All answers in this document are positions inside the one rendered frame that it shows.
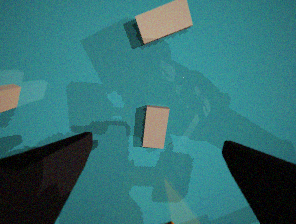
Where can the tan rectangular block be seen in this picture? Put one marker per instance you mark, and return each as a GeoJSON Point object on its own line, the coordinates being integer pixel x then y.
{"type": "Point", "coordinates": [155, 126]}
{"type": "Point", "coordinates": [164, 20]}
{"type": "Point", "coordinates": [9, 96]}

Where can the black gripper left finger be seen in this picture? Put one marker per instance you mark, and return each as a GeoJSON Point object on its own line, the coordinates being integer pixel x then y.
{"type": "Point", "coordinates": [34, 185]}

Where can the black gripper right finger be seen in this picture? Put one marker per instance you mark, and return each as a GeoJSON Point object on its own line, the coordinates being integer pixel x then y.
{"type": "Point", "coordinates": [267, 183]}

